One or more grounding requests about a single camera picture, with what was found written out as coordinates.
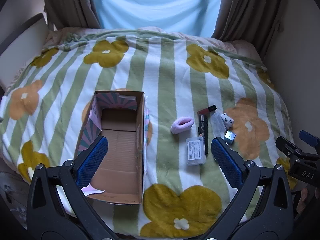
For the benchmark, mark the black plastic bag roll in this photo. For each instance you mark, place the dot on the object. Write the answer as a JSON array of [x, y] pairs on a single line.
[[203, 130]]

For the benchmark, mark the plain clear plastic case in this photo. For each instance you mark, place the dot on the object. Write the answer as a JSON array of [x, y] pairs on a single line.
[[218, 125]]

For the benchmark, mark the grey patterned cloth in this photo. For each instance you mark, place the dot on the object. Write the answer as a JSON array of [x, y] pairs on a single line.
[[12, 197]]

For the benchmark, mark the white furniture panel dark trim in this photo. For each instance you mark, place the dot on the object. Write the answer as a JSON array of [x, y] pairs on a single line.
[[22, 45]]

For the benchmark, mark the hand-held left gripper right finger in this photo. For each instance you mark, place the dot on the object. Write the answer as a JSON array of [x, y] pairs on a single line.
[[226, 160]]

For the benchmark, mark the red lipstick tube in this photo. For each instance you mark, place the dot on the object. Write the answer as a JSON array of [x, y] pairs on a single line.
[[206, 110]]

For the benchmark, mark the small silver box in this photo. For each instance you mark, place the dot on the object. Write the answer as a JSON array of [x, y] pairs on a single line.
[[230, 137]]

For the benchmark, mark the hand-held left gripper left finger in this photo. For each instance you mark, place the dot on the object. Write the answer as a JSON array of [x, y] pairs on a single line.
[[92, 160]]

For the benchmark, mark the striped floral fleece blanket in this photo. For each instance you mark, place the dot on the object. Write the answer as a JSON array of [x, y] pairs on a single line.
[[162, 80]]

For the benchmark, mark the white black-patterned rolled sock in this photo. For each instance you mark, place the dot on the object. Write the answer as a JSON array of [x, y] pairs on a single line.
[[228, 121]]

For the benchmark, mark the person's right hand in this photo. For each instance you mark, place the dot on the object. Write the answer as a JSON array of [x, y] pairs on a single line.
[[303, 201]]

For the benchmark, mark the pink plush scrunchie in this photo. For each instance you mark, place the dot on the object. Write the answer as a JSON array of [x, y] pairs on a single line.
[[181, 125]]

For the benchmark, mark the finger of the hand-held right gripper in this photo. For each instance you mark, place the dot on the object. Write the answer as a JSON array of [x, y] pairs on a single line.
[[310, 138], [287, 146]]

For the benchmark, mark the labelled clear plastic case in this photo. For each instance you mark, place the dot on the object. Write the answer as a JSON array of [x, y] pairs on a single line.
[[195, 152]]

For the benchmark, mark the cardboard box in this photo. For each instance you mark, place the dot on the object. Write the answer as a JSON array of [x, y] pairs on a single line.
[[120, 122]]

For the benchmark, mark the brown curtain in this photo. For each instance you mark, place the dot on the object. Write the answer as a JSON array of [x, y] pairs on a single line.
[[247, 10], [72, 2]]

